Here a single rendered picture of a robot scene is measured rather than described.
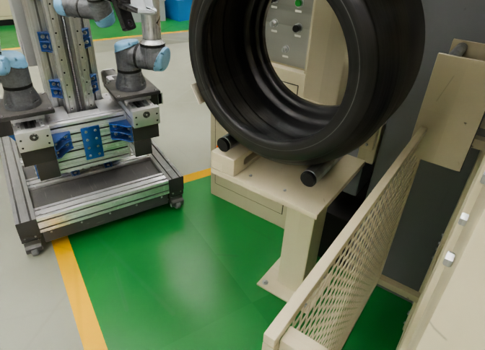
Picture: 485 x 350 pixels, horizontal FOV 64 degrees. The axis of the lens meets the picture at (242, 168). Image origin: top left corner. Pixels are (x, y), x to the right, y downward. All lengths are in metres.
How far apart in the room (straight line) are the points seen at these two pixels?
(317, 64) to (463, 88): 0.44
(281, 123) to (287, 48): 0.64
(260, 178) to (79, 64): 1.18
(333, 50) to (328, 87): 0.12
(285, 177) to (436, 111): 0.45
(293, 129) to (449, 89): 0.44
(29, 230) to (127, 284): 0.53
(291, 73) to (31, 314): 1.54
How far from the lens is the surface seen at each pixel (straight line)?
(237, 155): 1.16
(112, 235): 2.22
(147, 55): 1.91
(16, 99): 1.94
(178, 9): 6.73
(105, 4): 1.56
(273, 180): 1.17
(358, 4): 0.83
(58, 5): 1.66
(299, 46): 1.80
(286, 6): 1.80
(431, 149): 1.21
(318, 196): 1.13
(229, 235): 2.15
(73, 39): 2.02
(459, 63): 1.12
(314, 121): 1.24
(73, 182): 2.31
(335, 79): 1.30
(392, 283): 1.60
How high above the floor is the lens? 1.46
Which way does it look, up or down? 33 degrees down
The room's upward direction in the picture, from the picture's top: 3 degrees clockwise
